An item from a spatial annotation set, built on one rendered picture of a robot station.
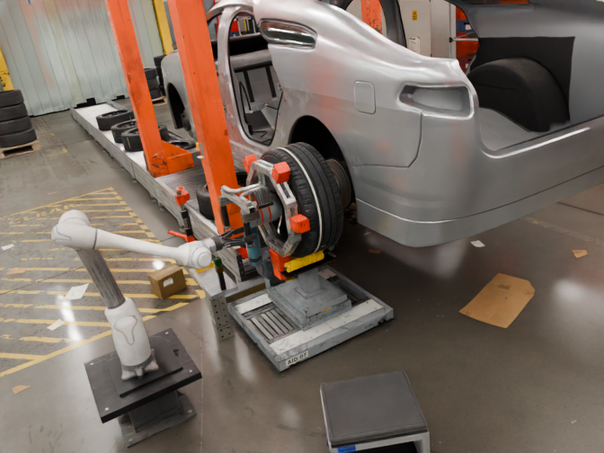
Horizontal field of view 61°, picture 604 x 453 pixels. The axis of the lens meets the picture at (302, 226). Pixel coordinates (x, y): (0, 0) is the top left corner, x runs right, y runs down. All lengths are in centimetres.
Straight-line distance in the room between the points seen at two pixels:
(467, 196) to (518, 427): 110
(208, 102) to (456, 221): 164
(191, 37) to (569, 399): 278
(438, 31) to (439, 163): 541
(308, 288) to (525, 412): 138
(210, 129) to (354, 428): 196
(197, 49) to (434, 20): 488
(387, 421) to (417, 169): 109
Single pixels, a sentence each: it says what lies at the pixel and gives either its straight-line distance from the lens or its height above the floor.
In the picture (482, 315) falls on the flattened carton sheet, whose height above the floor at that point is 1.
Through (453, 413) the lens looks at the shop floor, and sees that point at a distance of 277.
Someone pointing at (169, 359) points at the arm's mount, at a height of 31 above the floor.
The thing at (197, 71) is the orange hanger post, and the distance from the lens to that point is 322.
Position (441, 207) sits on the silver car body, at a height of 98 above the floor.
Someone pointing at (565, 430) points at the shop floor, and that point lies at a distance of 278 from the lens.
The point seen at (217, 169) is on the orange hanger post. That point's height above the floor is 102.
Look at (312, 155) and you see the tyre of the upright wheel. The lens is 286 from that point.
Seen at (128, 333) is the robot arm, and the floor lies 55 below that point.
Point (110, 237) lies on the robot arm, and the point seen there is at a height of 104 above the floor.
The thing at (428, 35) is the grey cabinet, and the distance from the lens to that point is 761.
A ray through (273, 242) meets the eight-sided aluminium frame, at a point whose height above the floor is 60.
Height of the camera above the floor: 194
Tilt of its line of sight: 24 degrees down
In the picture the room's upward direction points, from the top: 8 degrees counter-clockwise
